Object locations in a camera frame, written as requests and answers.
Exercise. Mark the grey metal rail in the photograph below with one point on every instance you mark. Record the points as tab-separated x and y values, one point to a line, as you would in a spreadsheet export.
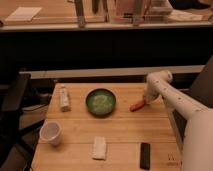
108	72

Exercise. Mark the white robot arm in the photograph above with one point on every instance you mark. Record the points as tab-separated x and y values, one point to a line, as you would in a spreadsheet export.
197	153

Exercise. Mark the green bowl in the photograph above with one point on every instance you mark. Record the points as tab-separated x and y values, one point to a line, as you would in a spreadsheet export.
100	102

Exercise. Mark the white paper on shelf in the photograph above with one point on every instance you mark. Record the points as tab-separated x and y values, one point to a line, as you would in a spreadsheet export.
23	14

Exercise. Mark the white folded cloth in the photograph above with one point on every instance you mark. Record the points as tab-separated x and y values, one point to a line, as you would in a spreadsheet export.
99	148

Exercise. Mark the white plastic bottle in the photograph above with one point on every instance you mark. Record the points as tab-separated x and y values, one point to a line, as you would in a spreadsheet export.
64	99

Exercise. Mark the white paper cup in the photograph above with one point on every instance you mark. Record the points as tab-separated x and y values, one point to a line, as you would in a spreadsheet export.
51	133

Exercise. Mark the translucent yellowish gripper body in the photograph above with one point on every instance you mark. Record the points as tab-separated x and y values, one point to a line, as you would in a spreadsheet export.
148	97

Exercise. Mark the black rectangular remote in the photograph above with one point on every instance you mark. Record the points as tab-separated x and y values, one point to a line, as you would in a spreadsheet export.
145	156

